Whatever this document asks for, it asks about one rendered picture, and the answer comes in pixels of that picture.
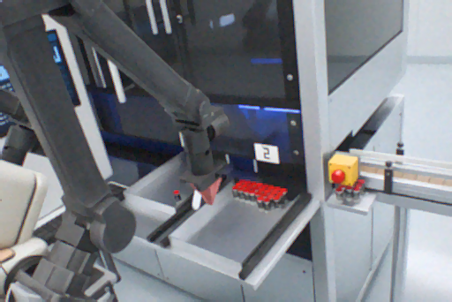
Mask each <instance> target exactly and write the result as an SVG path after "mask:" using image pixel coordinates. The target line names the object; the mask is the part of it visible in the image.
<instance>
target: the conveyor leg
mask: <svg viewBox="0 0 452 302"><path fill-rule="evenodd" d="M393 206H395V205H393ZM410 221H411V208H405V207H398V206H395V215H394V230H393V245H392V261H391V277H390V302H404V293H405V282H406V272H407V261H408V242H409V231H410Z"/></svg>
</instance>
